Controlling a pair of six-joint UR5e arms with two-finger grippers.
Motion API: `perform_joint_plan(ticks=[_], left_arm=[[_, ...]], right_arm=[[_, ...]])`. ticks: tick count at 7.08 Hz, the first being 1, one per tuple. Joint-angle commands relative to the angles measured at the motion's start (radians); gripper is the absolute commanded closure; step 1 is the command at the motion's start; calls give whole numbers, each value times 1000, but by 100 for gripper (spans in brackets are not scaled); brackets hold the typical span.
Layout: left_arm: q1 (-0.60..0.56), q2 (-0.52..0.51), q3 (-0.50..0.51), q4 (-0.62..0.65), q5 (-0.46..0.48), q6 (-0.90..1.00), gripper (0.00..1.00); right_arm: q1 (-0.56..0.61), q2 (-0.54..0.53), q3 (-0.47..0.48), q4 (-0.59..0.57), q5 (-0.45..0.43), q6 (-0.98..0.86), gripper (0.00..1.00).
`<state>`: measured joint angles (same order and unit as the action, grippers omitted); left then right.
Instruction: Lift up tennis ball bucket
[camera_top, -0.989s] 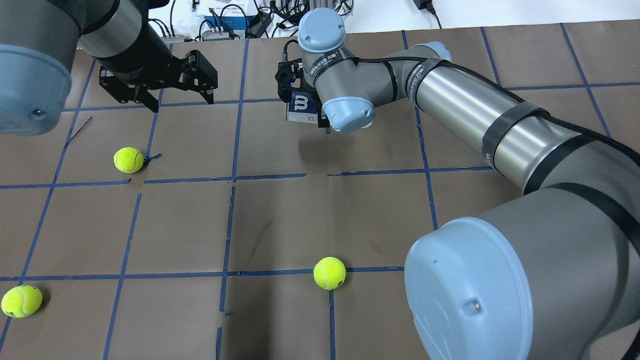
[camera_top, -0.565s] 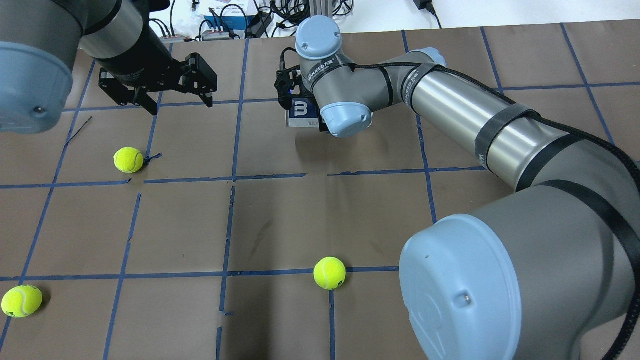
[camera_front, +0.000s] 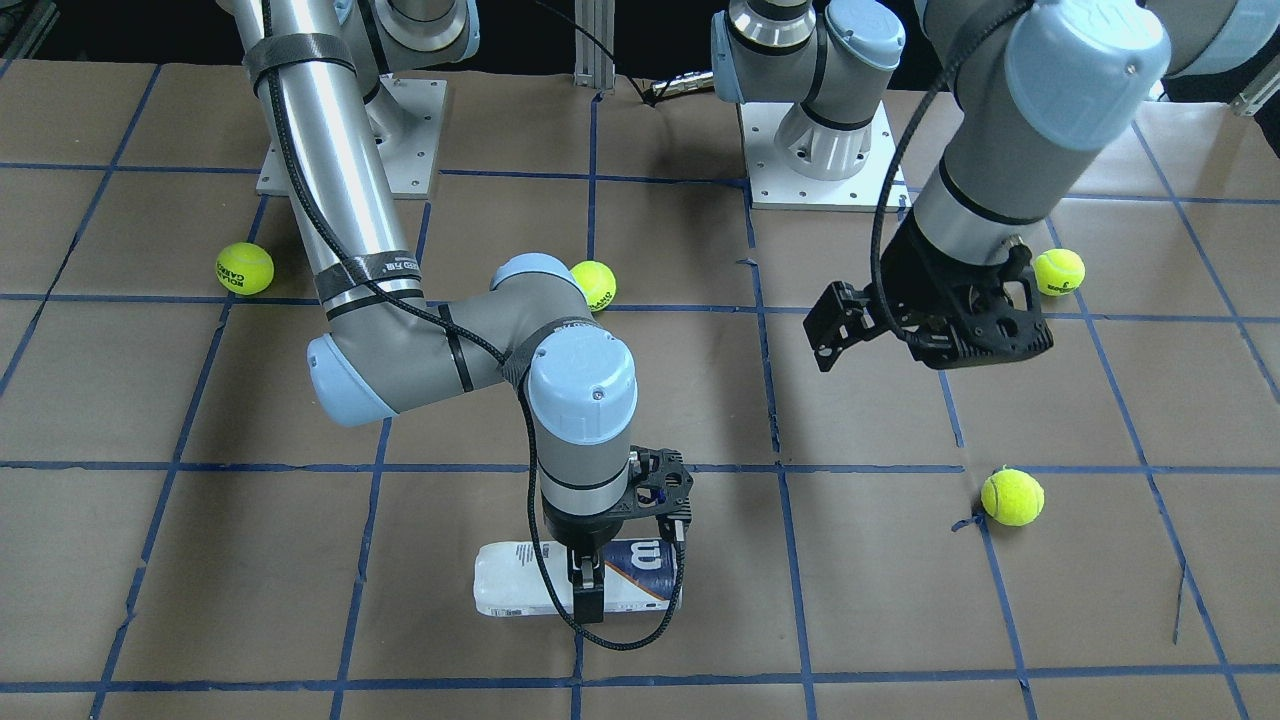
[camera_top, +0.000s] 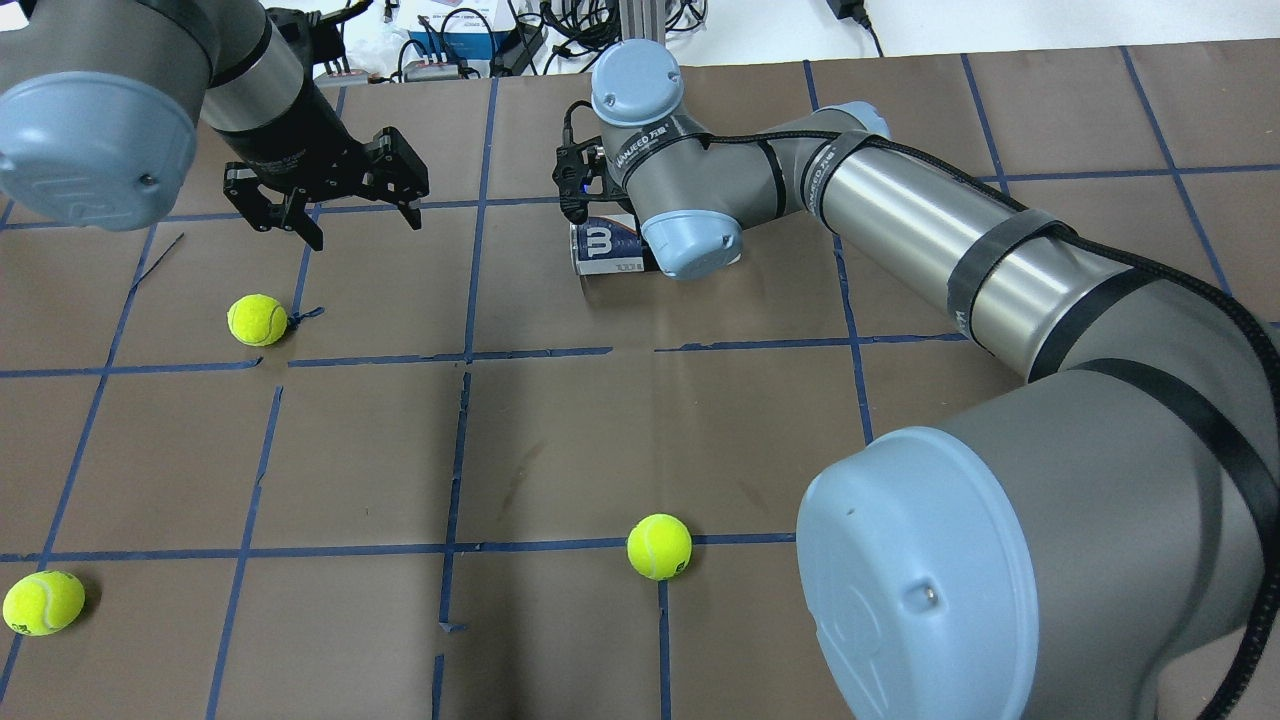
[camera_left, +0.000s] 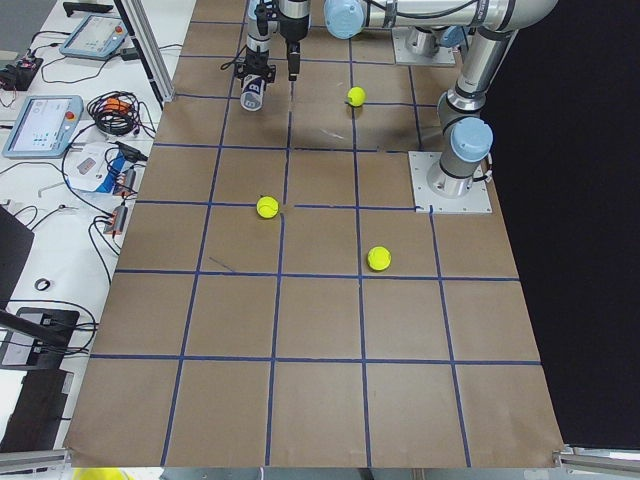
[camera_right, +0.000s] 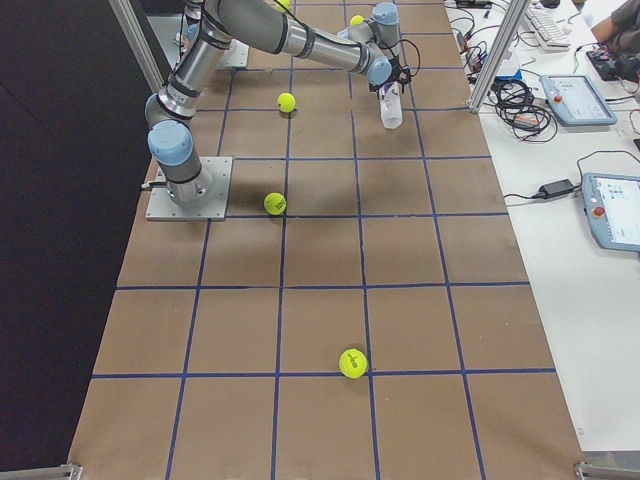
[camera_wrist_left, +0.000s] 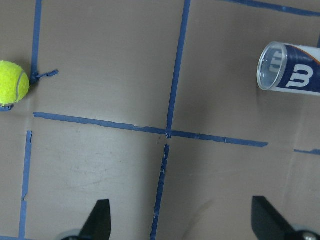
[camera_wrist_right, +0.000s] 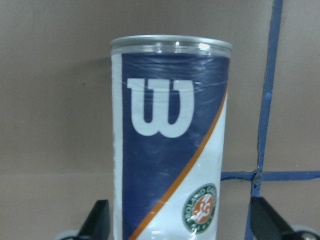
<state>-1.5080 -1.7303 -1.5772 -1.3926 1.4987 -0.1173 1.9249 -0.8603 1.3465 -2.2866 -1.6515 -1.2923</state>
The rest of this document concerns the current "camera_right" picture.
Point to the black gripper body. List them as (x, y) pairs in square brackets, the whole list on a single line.
[(384, 87)]

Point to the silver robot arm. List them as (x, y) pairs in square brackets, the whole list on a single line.
[(201, 99)]

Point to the centre tennis ball between bases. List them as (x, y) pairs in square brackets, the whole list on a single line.
[(286, 102)]

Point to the tennis ball near base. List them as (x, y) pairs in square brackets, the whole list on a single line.
[(283, 5), (275, 203)]

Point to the tennis ball on tape cross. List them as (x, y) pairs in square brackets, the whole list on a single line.
[(353, 363)]

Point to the small white box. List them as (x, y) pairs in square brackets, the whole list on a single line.
[(509, 68)]

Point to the white keyboard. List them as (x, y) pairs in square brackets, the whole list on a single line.
[(547, 33)]

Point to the far teach pendant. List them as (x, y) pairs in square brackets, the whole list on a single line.
[(576, 101)]

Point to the teach pendant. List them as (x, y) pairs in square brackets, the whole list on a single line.
[(611, 204), (576, 101)]

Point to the black power adapter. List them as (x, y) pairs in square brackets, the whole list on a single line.
[(555, 189)]

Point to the near teach pendant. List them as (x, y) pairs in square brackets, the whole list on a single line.
[(611, 204)]

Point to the aluminium frame post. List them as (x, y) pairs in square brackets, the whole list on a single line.
[(147, 52), (510, 23)]

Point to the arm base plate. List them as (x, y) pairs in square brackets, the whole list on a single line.
[(236, 57), (204, 198)]

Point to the aluminium frame post rear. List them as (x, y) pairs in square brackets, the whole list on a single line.
[(147, 52)]

